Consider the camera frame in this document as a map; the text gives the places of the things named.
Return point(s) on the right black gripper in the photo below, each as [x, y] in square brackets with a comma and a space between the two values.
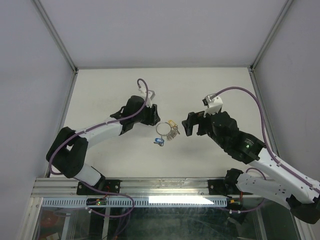
[195, 118]

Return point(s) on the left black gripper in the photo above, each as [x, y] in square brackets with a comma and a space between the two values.
[153, 117]

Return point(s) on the key with yellow tag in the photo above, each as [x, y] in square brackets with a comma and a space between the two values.
[173, 125]

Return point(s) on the metal keyring with keys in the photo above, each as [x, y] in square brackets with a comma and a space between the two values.
[164, 130]

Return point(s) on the key with blue tag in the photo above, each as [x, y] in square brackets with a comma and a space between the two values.
[159, 141]

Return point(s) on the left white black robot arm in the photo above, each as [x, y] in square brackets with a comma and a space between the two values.
[69, 149]

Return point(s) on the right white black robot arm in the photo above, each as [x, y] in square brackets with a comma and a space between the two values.
[290, 188]

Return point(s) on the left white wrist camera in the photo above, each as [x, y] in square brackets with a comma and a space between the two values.
[147, 95]

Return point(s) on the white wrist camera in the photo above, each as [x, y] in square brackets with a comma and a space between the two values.
[213, 104]
[147, 95]

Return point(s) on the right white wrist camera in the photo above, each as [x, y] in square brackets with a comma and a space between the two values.
[213, 104]

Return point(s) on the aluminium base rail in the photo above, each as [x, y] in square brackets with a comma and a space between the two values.
[134, 187]

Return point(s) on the white slotted cable duct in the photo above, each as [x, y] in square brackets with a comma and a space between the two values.
[138, 202]

